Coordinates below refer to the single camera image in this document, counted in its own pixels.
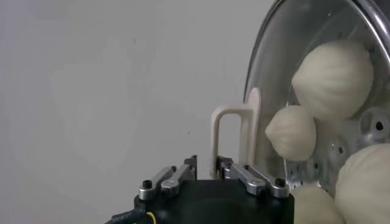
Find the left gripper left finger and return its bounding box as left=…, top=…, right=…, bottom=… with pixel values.
left=138, top=155, right=198, bottom=201

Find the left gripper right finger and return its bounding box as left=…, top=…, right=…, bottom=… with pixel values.
left=216, top=155, right=290, bottom=199

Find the white steamed baozi bun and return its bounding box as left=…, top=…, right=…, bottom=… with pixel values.
left=334, top=142, right=390, bottom=224
left=264, top=105, right=317, bottom=163
left=291, top=184, right=345, bottom=224
left=291, top=39, right=375, bottom=121

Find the glass lid with beige handle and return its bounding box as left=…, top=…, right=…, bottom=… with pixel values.
left=209, top=0, right=390, bottom=224

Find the perforated steel steamer basket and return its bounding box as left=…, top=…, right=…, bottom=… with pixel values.
left=285, top=0, right=390, bottom=198

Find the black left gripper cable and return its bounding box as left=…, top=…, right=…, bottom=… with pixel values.
left=103, top=208, right=159, bottom=224

